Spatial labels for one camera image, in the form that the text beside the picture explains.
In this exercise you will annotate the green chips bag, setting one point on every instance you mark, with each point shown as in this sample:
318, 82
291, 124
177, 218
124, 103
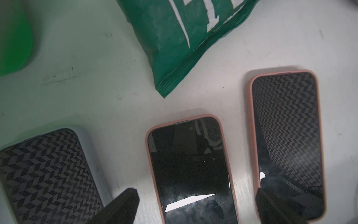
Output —
175, 34

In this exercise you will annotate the phone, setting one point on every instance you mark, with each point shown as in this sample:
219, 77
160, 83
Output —
191, 172
54, 177
286, 140

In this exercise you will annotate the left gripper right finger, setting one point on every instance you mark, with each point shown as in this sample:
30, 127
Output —
272, 211

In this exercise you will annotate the green plastic basket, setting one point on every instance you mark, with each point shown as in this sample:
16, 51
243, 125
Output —
16, 37

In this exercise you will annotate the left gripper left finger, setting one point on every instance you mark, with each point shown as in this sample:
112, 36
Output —
122, 210

